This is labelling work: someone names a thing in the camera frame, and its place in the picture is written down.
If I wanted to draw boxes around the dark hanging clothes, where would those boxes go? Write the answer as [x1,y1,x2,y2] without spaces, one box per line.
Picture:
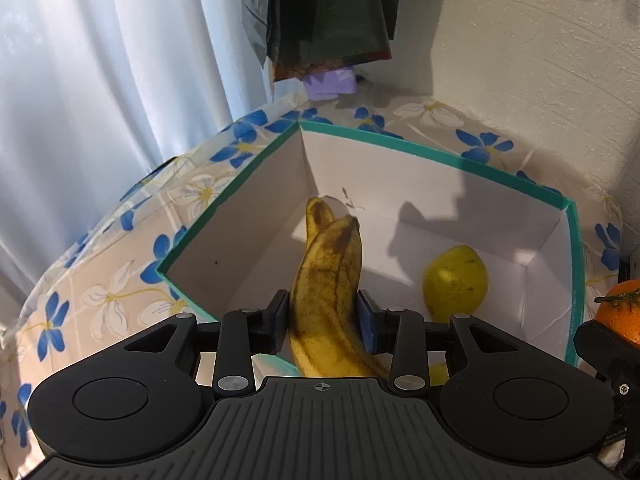
[241,0,399,82]

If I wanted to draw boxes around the white curtain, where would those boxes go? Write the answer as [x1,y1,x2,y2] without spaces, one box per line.
[1,0,268,312]

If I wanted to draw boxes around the orange tangerine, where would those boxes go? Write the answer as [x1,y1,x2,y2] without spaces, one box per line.
[594,280,640,347]

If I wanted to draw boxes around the spotted banana in box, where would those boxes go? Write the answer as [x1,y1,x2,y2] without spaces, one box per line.
[305,196,335,248]

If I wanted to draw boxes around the teal cardboard box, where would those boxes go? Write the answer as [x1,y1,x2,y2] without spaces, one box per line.
[157,122,585,365]

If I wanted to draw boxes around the purple box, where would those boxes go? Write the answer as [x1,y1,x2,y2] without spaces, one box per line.
[303,67,357,101]

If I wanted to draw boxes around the floral tablecloth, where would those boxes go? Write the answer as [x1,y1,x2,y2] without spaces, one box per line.
[1,87,623,479]

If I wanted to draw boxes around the ripe spotted banana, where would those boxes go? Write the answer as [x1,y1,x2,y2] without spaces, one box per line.
[290,216,388,379]

